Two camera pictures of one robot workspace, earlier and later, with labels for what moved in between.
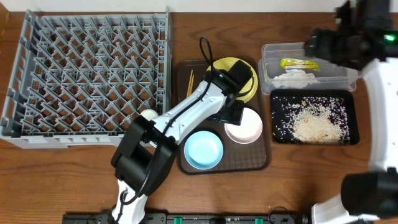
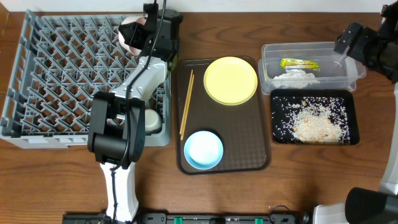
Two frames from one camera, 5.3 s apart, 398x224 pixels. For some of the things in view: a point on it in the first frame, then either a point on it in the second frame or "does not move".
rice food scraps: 312,120 does not move
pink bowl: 249,130 → 138,19
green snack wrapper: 289,63 does not move
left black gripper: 230,112 → 134,36
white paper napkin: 294,79 does not move
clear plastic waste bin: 288,66 does not move
